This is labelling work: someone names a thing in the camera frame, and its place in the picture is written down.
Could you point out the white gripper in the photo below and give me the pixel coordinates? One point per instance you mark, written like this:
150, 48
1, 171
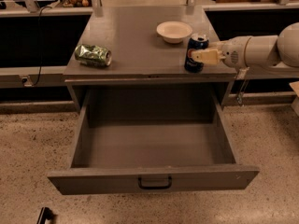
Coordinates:
234, 54

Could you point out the blue pepsi can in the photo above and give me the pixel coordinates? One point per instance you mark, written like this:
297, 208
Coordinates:
195, 43

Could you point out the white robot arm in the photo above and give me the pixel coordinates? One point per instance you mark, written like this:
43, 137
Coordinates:
248, 51

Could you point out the open grey top drawer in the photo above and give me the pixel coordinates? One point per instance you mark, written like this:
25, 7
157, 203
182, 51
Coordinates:
124, 134

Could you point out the crushed green soda can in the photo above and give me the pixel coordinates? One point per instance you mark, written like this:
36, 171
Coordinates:
93, 55

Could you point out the white ceramic bowl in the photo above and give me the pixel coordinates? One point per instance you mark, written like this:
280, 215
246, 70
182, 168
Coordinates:
174, 32

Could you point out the grey metal cabinet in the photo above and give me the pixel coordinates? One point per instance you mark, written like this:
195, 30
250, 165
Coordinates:
139, 54

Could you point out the black object on floor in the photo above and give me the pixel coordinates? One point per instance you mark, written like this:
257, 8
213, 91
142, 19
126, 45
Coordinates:
46, 216

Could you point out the black drawer handle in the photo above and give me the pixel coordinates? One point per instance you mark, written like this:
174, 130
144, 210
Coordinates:
154, 183

